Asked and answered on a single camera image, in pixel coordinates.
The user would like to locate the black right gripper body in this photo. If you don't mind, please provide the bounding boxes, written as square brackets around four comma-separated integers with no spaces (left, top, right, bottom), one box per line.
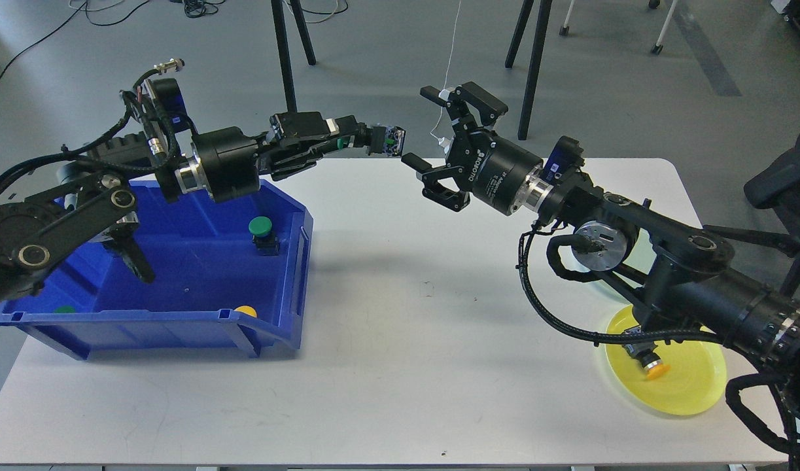
[421,82,543,215]

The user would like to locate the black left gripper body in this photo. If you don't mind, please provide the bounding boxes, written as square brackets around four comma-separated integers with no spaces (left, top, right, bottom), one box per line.
[192,126,338,203]

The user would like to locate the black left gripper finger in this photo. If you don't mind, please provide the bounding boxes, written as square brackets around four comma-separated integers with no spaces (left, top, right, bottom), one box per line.
[338,126,391,156]
[270,111,360,146]

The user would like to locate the yellow push button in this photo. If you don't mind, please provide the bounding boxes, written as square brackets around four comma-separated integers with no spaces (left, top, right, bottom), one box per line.
[622,341,670,381]

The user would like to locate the green button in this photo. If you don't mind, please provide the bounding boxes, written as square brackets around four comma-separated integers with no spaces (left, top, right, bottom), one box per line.
[53,305,77,314]
[248,217,280,256]
[334,123,406,157]

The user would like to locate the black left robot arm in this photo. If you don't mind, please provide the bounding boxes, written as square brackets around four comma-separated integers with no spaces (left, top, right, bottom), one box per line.
[0,58,406,304]

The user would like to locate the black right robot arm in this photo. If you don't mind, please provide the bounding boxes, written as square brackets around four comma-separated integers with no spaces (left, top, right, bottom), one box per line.
[402,82,800,470]

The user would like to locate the yellow button at bin front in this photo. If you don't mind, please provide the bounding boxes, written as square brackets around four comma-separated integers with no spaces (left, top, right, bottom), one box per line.
[234,305,257,319]

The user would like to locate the light green plate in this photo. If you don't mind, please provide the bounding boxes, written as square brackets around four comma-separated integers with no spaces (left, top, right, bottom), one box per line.
[559,230,655,300]

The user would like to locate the green button at bin corner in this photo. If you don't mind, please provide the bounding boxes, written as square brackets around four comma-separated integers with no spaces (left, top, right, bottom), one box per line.
[53,305,77,314]

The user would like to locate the yellow plate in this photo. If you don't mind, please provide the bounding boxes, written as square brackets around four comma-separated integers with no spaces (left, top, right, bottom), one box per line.
[604,341,727,415]

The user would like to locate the white plug on floor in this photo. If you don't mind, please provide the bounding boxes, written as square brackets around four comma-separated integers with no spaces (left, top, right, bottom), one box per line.
[436,137,454,158]

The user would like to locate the blue plastic bin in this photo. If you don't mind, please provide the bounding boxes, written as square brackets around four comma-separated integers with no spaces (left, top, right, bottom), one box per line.
[0,180,313,360]

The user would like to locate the black tripod left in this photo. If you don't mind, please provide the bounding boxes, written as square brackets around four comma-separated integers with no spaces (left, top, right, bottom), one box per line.
[271,0,318,113]

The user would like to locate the black tripod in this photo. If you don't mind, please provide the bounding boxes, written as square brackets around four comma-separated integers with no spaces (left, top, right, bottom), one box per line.
[504,1,553,141]
[271,0,318,113]

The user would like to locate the black tripod right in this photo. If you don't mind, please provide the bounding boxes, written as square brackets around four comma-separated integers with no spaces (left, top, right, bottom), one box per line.
[504,1,553,141]

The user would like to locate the black chair base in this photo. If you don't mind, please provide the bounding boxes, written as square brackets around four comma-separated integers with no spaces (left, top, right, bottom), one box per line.
[703,132,800,297]

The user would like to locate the white hanging cable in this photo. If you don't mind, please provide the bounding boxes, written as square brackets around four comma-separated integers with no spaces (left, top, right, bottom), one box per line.
[429,0,462,141]

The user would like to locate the black floor cables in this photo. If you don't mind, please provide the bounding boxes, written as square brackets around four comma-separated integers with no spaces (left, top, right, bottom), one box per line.
[0,0,348,102]

